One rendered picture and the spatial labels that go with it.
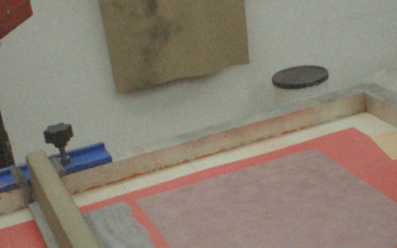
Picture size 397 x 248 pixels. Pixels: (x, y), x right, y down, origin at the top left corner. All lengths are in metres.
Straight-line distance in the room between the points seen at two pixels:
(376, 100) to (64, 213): 0.62
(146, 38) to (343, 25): 0.81
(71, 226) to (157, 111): 2.26
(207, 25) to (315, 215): 2.05
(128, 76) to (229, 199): 1.92
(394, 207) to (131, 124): 2.16
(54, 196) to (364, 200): 0.42
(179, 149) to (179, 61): 1.81
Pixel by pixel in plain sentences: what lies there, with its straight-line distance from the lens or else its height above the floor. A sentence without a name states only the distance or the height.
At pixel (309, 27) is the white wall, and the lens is 3.47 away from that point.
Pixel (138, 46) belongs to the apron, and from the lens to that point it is 3.15.
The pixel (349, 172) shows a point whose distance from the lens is 1.34.
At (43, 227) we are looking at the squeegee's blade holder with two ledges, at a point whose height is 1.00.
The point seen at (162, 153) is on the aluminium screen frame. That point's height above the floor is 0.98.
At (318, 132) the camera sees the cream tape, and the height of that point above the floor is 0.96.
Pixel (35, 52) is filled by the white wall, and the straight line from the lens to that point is 3.15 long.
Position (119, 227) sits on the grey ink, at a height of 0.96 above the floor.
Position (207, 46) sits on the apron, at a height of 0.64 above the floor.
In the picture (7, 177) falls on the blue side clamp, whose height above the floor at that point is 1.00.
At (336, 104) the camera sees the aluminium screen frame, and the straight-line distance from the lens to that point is 1.53.
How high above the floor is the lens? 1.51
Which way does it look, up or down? 20 degrees down
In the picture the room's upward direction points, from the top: 9 degrees counter-clockwise
